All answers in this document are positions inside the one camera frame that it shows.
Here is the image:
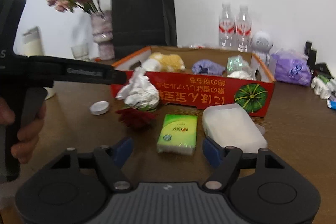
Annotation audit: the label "translucent white plastic box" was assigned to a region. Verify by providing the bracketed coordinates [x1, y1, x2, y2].
[202, 103, 268, 153]

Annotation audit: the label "red artificial rose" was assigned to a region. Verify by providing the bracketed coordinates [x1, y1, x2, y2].
[115, 107, 157, 132]

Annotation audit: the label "green tissue pack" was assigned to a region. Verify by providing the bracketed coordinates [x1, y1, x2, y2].
[157, 114, 198, 156]

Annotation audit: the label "white round lid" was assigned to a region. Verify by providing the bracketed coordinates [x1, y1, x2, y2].
[89, 101, 110, 115]

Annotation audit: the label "white paper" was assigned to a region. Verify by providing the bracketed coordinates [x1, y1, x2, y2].
[116, 67, 159, 110]

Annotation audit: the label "purple drawstring pouch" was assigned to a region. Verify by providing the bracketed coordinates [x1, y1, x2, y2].
[192, 59, 226, 76]

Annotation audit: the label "iridescent plastic bag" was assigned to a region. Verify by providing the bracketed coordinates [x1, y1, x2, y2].
[227, 55, 256, 80]

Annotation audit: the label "orange white plush toy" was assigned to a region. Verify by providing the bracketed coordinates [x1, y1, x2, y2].
[141, 52, 186, 73]

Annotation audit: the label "cream thermos bottle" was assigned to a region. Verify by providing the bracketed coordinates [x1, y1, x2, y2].
[20, 26, 56, 101]

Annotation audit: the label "clear drinking glass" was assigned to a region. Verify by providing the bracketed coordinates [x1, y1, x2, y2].
[71, 43, 90, 61]

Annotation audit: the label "red cardboard pumpkin box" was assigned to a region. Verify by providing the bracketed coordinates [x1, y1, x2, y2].
[113, 46, 275, 117]

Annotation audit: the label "pink ceramic vase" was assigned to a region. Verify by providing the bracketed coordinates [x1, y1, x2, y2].
[91, 10, 115, 61]

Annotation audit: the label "purple tissue pack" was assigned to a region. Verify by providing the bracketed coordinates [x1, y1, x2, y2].
[269, 51, 311, 86]

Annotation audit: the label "blue white tube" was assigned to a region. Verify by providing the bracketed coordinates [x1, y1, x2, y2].
[326, 100, 336, 110]

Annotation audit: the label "white small bottles cluster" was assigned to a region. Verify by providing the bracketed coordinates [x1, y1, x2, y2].
[310, 75, 335, 100]

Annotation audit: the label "left clear water bottle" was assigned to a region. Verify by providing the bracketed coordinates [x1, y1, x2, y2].
[219, 3, 235, 50]

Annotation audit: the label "clear water bottle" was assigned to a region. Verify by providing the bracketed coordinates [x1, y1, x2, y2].
[219, 3, 235, 50]
[235, 5, 252, 52]

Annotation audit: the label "right clear water bottle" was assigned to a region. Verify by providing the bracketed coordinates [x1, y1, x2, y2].
[235, 5, 252, 52]

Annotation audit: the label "black paper shopping bag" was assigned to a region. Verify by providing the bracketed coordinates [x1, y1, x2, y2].
[111, 0, 177, 59]

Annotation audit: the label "black stand objects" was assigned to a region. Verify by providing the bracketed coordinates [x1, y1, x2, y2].
[304, 40, 331, 75]

